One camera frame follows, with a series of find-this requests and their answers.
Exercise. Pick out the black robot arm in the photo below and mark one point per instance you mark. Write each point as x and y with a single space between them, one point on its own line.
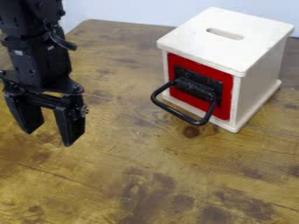
34 37

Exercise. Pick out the red drawer front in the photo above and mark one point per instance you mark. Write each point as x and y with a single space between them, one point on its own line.
222 111

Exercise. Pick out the white wooden box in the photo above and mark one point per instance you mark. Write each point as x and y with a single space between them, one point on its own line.
239 44

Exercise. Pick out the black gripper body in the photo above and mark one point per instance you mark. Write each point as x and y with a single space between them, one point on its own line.
30 93

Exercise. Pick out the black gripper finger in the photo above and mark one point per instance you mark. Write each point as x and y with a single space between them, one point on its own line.
27 114
71 124

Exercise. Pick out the black metal drawer handle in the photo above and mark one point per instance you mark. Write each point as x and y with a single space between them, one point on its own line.
194 86

